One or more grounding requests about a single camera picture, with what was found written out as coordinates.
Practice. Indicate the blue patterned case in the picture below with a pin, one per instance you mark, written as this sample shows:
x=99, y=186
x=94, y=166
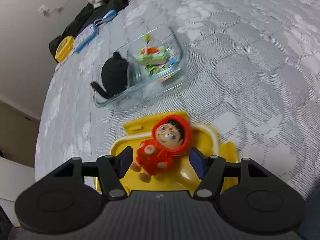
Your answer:
x=86, y=37

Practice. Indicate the beige cabinet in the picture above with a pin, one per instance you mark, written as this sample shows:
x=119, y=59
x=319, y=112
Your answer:
x=17, y=135

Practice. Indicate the red hooded doll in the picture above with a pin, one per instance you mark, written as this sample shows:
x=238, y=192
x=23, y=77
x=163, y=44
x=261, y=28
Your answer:
x=160, y=160

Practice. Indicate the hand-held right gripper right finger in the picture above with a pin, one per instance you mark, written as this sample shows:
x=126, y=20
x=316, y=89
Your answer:
x=197, y=163

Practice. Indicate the grey floral bedspread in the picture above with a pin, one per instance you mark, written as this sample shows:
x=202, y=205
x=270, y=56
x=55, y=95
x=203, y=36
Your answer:
x=250, y=55

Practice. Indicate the yellow container lid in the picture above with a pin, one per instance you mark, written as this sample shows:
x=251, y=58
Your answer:
x=135, y=127

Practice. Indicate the pink toy with green base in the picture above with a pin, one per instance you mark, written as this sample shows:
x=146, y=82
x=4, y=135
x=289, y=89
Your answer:
x=152, y=57

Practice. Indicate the white wall socket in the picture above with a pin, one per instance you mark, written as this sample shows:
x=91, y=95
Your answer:
x=44, y=8

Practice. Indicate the black plush toy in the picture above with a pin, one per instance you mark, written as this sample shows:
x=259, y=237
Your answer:
x=113, y=75

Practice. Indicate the small yellow box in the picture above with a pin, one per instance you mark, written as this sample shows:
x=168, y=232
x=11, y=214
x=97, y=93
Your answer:
x=64, y=48

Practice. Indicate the person's blue jeans leg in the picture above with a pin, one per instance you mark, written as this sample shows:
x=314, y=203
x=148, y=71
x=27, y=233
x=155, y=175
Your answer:
x=312, y=217

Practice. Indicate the black clothing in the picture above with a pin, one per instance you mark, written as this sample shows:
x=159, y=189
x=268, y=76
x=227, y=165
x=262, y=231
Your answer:
x=82, y=17

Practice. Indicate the divided glass container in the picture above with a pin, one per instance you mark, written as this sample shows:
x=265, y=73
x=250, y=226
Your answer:
x=120, y=97

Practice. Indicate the white lace strip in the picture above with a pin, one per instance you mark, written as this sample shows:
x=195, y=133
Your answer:
x=58, y=66

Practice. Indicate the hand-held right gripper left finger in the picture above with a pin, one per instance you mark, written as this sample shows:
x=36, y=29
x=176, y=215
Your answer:
x=125, y=162

